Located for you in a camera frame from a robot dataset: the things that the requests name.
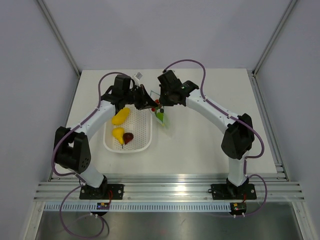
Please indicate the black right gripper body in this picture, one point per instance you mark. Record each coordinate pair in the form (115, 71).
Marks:
(165, 99)

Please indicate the right aluminium frame post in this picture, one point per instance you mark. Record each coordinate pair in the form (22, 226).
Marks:
(275, 35)

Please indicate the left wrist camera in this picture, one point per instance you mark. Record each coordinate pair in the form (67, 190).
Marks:
(138, 76)

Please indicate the yellow toy pear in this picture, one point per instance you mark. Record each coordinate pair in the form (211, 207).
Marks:
(118, 134)

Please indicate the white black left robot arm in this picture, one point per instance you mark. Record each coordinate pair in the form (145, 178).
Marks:
(71, 144)

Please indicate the red cherry tomatoes sprig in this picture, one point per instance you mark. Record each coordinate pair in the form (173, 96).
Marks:
(157, 105)

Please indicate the dark red toy fruit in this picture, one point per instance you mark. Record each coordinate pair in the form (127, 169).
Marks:
(127, 137)

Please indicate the small circuit board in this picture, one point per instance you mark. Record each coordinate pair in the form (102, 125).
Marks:
(238, 209)
(103, 206)

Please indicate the left small circuit board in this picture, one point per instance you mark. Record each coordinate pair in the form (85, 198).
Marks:
(103, 206)

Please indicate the aluminium frame post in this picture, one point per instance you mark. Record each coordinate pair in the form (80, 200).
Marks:
(275, 35)
(58, 36)

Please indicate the white perforated plastic basket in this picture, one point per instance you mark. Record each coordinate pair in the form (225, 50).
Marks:
(138, 123)

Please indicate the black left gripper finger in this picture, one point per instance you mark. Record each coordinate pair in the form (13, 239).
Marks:
(146, 105)
(145, 97)

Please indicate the clear teal-zipper zip bag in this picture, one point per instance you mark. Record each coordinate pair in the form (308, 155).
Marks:
(168, 131)

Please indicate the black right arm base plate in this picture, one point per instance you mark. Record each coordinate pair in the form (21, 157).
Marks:
(223, 191)

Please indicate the white slotted cable duct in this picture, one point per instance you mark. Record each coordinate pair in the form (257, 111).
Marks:
(142, 207)

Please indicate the aluminium mounting rail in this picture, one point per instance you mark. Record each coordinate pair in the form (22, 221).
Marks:
(174, 188)

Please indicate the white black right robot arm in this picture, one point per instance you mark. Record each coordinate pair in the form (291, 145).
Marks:
(237, 130)

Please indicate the left aluminium frame post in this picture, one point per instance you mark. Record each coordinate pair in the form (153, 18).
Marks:
(58, 36)

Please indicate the green toy pepper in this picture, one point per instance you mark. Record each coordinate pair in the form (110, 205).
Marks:
(163, 119)

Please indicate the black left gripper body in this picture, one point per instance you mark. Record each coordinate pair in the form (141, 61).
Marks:
(136, 96)

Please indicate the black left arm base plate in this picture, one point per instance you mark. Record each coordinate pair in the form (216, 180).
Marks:
(117, 191)

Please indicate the right small circuit board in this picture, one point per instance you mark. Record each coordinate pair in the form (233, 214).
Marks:
(238, 209)

